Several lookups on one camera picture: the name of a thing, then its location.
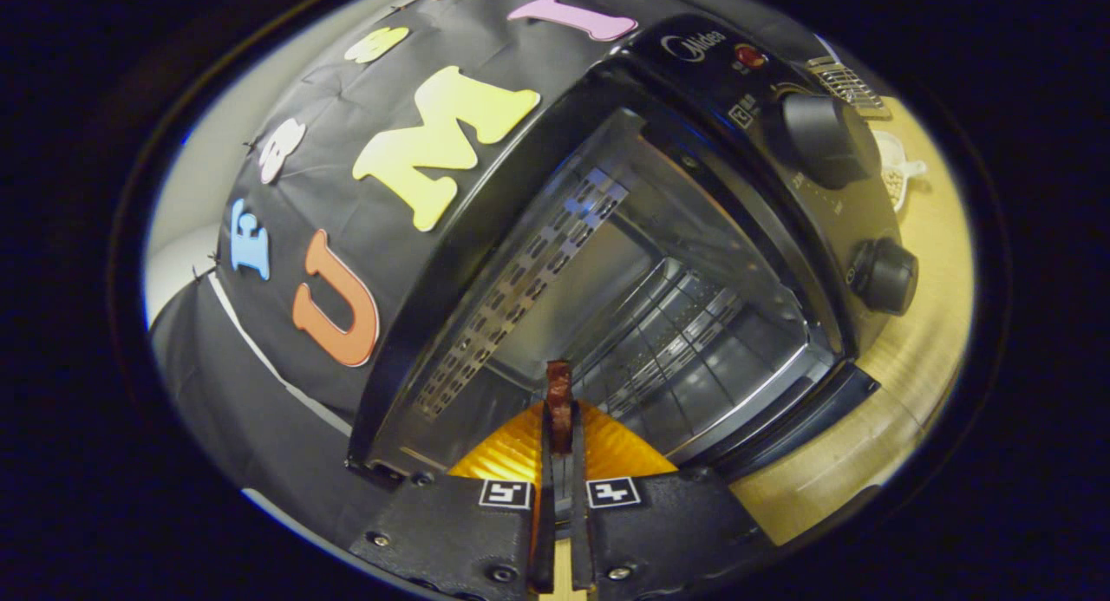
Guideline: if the metal mesh utensil holder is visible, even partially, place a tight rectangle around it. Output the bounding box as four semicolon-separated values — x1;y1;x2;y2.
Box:
805;56;892;119

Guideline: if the white divided dish with beans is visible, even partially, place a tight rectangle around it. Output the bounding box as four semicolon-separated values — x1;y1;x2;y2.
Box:
872;129;929;213

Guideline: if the reddish-brown meat slice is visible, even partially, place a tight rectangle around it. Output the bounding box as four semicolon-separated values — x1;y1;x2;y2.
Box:
545;360;575;456

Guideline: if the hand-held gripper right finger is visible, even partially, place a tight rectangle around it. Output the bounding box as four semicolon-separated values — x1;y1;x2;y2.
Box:
568;399;781;601

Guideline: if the black toaster oven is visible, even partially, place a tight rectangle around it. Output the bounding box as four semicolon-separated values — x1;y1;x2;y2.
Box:
346;13;922;500

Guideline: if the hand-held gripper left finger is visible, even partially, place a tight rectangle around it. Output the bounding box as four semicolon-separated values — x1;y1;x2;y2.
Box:
349;399;558;601

